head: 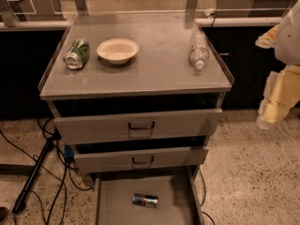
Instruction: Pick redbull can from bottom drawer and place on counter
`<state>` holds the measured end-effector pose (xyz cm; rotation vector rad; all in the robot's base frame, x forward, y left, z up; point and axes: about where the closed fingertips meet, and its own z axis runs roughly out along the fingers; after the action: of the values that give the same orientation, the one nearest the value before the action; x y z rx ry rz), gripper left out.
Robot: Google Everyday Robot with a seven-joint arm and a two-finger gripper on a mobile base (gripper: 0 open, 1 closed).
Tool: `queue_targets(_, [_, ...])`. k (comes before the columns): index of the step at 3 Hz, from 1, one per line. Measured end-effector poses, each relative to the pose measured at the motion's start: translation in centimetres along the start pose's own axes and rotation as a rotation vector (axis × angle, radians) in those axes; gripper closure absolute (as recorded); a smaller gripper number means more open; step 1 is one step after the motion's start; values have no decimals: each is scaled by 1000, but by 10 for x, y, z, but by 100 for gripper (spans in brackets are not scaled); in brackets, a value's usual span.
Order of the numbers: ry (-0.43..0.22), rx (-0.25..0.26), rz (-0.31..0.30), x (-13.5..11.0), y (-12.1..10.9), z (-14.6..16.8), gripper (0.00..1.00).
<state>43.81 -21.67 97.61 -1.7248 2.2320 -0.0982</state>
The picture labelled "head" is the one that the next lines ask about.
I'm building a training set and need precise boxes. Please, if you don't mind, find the green soda can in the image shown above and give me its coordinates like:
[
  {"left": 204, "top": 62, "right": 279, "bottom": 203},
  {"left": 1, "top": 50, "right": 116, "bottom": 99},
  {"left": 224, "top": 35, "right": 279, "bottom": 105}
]
[{"left": 63, "top": 38, "right": 90, "bottom": 70}]

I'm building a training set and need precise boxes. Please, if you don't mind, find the black bar on floor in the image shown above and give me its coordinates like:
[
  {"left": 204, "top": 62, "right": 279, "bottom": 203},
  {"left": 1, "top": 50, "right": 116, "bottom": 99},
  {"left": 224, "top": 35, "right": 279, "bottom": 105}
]
[{"left": 12, "top": 137, "right": 53, "bottom": 215}]

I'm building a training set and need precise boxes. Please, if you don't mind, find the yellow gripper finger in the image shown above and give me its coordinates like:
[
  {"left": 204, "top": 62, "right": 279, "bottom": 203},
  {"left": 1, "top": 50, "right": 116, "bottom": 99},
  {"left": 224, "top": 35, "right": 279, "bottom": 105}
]
[
  {"left": 256, "top": 65, "right": 300, "bottom": 129},
  {"left": 255, "top": 25, "right": 279, "bottom": 49}
]

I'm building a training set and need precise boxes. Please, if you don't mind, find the dark shoe tip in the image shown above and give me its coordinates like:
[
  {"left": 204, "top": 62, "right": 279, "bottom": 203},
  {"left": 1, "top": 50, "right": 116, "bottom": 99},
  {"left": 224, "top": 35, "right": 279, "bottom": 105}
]
[{"left": 0, "top": 207, "right": 8, "bottom": 225}]

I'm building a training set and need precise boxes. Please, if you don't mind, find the grey drawer cabinet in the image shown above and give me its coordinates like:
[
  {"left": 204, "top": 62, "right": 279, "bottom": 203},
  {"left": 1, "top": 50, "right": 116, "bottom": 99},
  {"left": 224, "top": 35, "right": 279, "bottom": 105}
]
[{"left": 37, "top": 11, "right": 235, "bottom": 225}]

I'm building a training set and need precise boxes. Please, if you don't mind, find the blue box behind cabinet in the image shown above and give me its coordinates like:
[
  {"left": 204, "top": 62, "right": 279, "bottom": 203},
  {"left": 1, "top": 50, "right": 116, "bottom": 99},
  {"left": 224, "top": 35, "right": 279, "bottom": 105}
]
[{"left": 64, "top": 145, "right": 74, "bottom": 162}]

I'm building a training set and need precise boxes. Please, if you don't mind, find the white bowl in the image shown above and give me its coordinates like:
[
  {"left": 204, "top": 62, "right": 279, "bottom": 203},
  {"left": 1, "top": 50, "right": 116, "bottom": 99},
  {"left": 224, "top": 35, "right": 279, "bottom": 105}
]
[{"left": 97, "top": 38, "right": 139, "bottom": 65}]

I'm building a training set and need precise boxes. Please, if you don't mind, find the bottom drawer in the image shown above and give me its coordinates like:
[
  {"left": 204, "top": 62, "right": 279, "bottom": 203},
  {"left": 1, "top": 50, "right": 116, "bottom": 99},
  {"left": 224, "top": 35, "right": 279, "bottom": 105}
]
[{"left": 92, "top": 167, "right": 205, "bottom": 225}]

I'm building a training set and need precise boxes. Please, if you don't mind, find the top drawer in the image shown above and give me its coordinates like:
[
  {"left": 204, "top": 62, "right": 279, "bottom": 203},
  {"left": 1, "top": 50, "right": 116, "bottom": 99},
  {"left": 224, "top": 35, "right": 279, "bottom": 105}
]
[{"left": 54, "top": 109, "right": 222, "bottom": 144}]

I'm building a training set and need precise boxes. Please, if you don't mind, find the black top drawer handle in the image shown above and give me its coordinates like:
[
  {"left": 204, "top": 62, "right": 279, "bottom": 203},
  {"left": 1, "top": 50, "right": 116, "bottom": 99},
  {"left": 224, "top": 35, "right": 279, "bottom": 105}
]
[{"left": 127, "top": 121, "right": 156, "bottom": 130}]

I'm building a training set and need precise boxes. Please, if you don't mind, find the middle drawer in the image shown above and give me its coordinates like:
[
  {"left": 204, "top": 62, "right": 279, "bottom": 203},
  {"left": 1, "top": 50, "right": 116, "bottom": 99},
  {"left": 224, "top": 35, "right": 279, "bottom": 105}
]
[{"left": 75, "top": 147, "right": 208, "bottom": 173}]

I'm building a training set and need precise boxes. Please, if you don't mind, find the clear plastic water bottle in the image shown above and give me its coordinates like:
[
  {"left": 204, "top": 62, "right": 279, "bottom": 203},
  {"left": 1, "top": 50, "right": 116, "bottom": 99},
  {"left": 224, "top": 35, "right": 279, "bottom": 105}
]
[{"left": 188, "top": 31, "right": 209, "bottom": 71}]

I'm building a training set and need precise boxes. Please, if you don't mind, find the silver blue redbull can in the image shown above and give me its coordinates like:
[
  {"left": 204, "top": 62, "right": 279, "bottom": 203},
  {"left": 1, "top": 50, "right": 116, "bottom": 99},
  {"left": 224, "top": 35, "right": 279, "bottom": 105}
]
[{"left": 132, "top": 193, "right": 158, "bottom": 208}]

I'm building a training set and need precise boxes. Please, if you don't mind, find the black cable right of cabinet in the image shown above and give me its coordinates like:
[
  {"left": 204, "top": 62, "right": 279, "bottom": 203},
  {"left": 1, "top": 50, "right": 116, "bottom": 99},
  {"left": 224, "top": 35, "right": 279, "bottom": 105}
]
[{"left": 198, "top": 169, "right": 217, "bottom": 225}]

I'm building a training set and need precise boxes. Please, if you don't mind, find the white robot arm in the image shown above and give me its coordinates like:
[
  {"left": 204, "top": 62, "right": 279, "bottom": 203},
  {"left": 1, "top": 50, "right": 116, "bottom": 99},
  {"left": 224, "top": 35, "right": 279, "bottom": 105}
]
[{"left": 255, "top": 1, "right": 300, "bottom": 129}]

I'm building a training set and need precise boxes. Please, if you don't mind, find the black middle drawer handle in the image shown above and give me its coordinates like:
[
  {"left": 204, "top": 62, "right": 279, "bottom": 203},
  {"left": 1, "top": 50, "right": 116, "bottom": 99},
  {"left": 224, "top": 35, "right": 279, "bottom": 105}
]
[{"left": 132, "top": 156, "right": 154, "bottom": 165}]

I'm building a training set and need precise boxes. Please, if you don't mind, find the drawer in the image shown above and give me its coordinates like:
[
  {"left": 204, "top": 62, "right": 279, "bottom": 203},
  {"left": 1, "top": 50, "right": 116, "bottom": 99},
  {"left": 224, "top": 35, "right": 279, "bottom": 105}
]
[
  {"left": 54, "top": 109, "right": 222, "bottom": 144},
  {"left": 92, "top": 167, "right": 205, "bottom": 225},
  {"left": 75, "top": 147, "right": 208, "bottom": 173}
]

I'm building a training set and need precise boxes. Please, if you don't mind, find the black floor cable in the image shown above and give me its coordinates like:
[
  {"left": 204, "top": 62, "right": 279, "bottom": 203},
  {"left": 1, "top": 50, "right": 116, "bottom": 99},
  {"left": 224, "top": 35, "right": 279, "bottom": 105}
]
[{"left": 0, "top": 117, "right": 93, "bottom": 225}]

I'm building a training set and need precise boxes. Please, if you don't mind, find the black drawer handle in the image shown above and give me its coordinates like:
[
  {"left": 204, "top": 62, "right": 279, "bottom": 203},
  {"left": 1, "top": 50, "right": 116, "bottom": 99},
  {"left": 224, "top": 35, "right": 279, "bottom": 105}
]
[
  {"left": 132, "top": 156, "right": 154, "bottom": 165},
  {"left": 127, "top": 121, "right": 156, "bottom": 130}
]

